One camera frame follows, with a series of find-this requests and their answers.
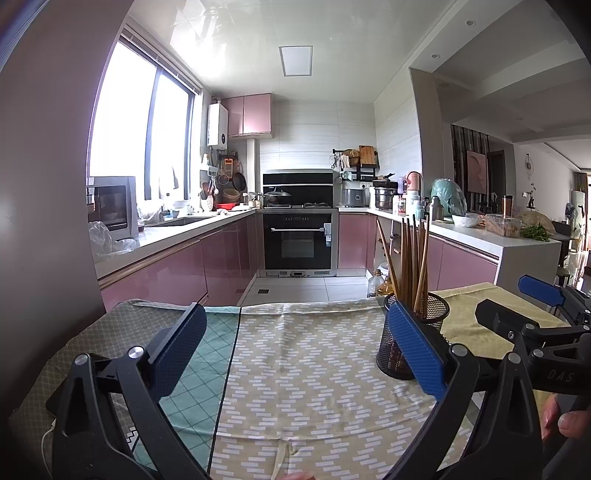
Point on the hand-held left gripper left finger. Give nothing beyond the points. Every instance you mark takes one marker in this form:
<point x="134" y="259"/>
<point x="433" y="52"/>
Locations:
<point x="180" y="341"/>

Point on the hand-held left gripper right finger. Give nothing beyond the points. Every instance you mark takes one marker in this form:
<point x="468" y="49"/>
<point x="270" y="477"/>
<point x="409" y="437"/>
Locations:
<point x="415" y="346"/>

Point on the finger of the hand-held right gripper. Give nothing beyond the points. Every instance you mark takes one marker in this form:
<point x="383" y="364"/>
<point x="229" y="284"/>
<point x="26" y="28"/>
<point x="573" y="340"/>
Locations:
<point x="498" y="318"/>
<point x="540" y="290"/>

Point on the black mesh holder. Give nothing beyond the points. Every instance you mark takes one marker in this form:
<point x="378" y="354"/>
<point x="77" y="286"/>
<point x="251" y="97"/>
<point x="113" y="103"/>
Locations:
<point x="390" y="355"/>

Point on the bundle of wooden chopsticks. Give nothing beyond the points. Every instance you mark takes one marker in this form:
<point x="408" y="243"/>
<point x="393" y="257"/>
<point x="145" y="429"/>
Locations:
<point x="408" y="263"/>

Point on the person's right hand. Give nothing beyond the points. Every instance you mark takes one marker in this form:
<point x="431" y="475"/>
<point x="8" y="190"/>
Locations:
<point x="575" y="423"/>

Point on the green herbs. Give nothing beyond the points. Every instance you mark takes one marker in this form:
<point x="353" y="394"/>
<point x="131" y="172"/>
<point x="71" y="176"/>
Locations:
<point x="535" y="232"/>

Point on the pink kitchen base cabinets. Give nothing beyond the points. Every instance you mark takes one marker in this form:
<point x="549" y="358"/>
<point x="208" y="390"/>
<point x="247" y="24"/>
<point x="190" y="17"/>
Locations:
<point x="184" y="263"/>
<point x="461" y="263"/>

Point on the cooking oil bottle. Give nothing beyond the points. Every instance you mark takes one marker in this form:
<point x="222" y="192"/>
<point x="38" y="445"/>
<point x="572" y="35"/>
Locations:
<point x="384" y="286"/>

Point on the clear plastic bottle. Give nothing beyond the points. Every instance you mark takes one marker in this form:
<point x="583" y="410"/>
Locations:
<point x="373" y="286"/>

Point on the clear plastic container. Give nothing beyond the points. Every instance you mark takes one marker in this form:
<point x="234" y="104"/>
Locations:
<point x="503" y="226"/>

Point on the standing air conditioner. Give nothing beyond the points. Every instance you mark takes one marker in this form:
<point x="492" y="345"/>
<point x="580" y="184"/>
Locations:
<point x="577" y="217"/>

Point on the brown tumbler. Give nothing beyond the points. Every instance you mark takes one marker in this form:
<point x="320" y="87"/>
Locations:
<point x="508" y="206"/>

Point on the patchwork printed tablecloth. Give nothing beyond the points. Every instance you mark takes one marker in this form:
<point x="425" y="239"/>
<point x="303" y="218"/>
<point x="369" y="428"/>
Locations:
<point x="323" y="369"/>

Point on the white bowl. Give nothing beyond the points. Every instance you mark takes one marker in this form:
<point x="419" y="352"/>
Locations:
<point x="465" y="220"/>

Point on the clear plastic bag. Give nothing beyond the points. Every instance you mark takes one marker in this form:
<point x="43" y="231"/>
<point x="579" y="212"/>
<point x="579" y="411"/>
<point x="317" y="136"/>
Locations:
<point x="108" y="242"/>

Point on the steel thermos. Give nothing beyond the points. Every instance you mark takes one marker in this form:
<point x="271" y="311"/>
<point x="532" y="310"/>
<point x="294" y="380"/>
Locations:
<point x="436" y="210"/>

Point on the green bag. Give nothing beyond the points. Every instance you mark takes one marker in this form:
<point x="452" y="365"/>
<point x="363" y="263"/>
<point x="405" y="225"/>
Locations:
<point x="449" y="198"/>

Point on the small countertop oven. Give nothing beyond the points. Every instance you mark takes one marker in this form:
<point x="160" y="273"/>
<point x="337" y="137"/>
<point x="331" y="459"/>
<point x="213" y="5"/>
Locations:
<point x="113" y="207"/>

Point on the steel stock pot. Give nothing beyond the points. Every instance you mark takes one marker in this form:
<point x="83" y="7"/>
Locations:
<point x="385" y="198"/>

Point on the built-in black oven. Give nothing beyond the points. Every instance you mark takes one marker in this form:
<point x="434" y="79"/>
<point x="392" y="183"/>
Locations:
<point x="298" y="244"/>

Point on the wooden bowl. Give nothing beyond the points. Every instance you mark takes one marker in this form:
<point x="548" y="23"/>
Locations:
<point x="232" y="195"/>

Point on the silver rice cooker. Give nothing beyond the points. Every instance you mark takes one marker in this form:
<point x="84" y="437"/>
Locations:
<point x="355" y="197"/>

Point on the pink kettle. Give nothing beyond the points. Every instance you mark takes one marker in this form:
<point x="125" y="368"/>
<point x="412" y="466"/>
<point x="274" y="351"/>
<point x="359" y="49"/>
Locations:
<point x="413" y="182"/>

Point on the hanging frying pan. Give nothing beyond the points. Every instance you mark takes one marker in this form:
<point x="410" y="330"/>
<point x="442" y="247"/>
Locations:
<point x="239" y="181"/>

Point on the wok with lid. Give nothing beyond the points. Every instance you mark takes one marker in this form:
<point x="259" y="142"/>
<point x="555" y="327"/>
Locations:
<point x="277" y="196"/>

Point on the black range hood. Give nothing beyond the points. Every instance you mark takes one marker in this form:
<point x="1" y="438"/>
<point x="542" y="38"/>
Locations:
<point x="304" y="187"/>

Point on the grey refrigerator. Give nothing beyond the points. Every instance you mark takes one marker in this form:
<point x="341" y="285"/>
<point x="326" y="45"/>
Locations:
<point x="41" y="184"/>

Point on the white water heater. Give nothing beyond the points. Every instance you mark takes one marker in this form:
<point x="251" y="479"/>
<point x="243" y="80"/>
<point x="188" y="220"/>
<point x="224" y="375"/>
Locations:
<point x="217" y="124"/>

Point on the kitchen window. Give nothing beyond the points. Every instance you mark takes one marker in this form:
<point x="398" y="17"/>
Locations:
<point x="124" y="115"/>

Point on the ceiling light panel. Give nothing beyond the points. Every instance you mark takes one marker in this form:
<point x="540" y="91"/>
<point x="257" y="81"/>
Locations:
<point x="295" y="61"/>

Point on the wall clock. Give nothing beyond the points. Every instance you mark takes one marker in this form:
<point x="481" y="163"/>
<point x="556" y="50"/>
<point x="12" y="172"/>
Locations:
<point x="529" y="164"/>

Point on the wall picture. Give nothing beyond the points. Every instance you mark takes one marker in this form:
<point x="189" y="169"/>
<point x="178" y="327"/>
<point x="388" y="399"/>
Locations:
<point x="477" y="170"/>

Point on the black wall rack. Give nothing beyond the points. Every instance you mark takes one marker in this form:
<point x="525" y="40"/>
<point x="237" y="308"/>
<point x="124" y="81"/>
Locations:
<point x="364" y="159"/>

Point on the pink wall cabinet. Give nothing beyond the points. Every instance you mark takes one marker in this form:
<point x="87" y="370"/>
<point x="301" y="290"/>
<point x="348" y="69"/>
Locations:
<point x="249" y="115"/>

